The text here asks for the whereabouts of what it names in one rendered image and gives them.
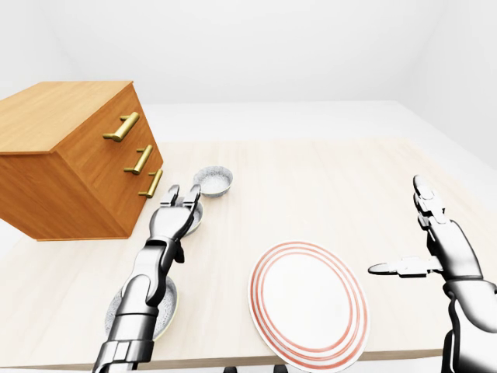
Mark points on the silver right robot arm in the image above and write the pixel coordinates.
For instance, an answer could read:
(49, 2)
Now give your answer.
(471, 311)

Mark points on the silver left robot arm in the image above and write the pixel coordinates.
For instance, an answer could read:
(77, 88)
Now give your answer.
(136, 307)

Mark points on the patterned grey white bowl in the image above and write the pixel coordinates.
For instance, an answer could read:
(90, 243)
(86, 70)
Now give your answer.
(196, 221)
(167, 307)
(213, 182)

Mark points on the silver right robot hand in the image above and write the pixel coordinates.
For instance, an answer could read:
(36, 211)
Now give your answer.
(452, 245)

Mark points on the small wooden drawer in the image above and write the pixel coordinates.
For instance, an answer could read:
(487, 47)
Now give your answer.
(132, 211)

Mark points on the white plate with red rings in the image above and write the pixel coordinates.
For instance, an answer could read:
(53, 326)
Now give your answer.
(306, 303)

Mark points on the small dark shape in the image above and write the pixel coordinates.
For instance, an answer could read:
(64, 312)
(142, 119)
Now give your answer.
(280, 368)
(230, 370)

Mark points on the medium wooden drawer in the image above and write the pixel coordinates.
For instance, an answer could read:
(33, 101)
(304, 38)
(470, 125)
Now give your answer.
(116, 186)

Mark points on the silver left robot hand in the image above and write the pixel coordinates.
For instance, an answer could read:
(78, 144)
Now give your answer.
(171, 223)

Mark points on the wooden cabinet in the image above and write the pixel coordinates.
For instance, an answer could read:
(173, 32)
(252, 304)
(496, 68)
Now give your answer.
(31, 186)

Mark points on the large wooden drawer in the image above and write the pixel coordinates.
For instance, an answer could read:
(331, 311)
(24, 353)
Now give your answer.
(89, 147)

